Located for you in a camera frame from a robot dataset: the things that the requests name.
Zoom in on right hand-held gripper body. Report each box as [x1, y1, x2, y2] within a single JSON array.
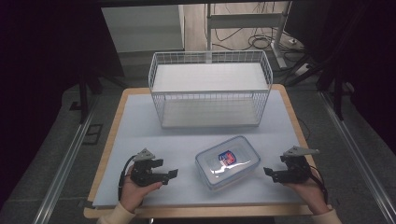
[[272, 146, 320, 185]]

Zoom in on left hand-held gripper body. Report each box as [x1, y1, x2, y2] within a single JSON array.
[[129, 147, 171, 188]]

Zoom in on person's left hand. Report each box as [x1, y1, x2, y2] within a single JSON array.
[[120, 167, 163, 215]]

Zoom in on person's right hand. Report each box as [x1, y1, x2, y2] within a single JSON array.
[[282, 177, 332, 217]]

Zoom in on wooden-edged work board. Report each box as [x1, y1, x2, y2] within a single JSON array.
[[92, 89, 308, 209]]

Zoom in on clear plastic lidded container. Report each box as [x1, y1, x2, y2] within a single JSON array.
[[194, 134, 262, 191]]

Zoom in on white power strip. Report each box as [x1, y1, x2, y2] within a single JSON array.
[[293, 63, 313, 77]]

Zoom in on black stand leg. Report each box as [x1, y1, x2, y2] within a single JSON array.
[[77, 69, 105, 125]]

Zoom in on white cabinet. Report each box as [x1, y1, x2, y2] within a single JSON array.
[[100, 4, 187, 54]]

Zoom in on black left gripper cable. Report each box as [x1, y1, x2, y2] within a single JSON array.
[[117, 154, 138, 202]]

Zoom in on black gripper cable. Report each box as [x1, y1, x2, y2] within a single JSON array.
[[307, 163, 330, 205], [117, 154, 138, 202]]

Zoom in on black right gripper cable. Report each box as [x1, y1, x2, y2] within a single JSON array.
[[307, 163, 330, 205]]

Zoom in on aluminium floor rail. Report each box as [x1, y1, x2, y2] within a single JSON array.
[[32, 92, 101, 224], [319, 90, 396, 224]]

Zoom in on white wire basket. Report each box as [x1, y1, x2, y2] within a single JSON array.
[[148, 49, 275, 129]]

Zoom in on black floor cables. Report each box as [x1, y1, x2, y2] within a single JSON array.
[[204, 2, 307, 63]]

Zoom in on white metal stand frame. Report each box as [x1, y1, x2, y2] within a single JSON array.
[[205, 1, 290, 70]]

